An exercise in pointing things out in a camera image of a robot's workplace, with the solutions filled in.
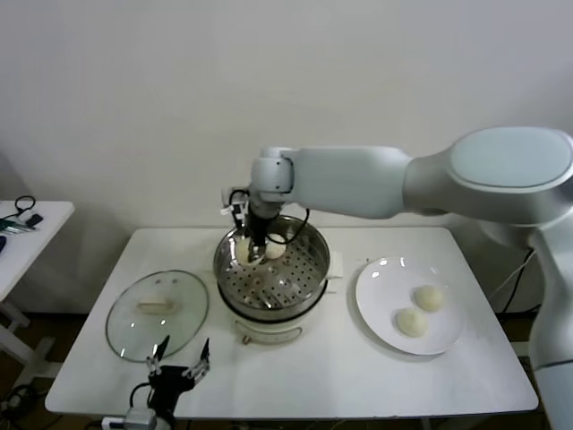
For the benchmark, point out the small black device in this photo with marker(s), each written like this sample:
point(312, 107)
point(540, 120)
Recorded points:
point(35, 220)

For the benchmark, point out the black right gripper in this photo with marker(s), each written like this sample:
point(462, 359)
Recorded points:
point(259, 228)

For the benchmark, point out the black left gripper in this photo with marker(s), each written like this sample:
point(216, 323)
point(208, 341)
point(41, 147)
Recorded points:
point(168, 385)

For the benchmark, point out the white side table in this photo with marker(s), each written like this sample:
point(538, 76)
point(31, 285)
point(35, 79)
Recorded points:
point(49, 219)

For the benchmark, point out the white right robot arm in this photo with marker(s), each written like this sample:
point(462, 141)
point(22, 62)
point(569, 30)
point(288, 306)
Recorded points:
point(349, 179)

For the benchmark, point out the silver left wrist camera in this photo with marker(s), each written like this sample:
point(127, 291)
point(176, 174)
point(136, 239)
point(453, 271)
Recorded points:
point(139, 416)

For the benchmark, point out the dark blue object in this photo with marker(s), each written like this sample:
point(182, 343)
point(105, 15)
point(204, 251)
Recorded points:
point(2, 244)

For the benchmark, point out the white electric pot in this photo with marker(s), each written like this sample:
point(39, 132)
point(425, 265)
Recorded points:
point(268, 329)

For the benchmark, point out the steel steamer basket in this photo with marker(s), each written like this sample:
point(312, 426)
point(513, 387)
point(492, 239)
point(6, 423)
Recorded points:
point(313, 269)

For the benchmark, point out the white steamed baozi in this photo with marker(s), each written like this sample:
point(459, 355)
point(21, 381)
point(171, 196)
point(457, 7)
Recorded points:
point(429, 298)
point(411, 321)
point(276, 251)
point(244, 251)

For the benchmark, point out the white round plate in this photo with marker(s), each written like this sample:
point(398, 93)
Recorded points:
point(389, 286)

